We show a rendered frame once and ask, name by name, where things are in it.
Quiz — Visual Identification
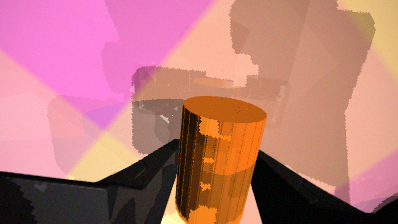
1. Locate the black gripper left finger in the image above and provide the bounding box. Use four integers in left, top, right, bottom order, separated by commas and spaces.
0, 139, 180, 224

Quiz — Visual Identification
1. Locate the orange cylinder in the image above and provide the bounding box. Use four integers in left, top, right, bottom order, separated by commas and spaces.
175, 96, 267, 224

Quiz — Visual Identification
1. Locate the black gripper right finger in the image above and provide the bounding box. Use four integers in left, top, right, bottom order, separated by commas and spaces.
251, 149, 398, 224

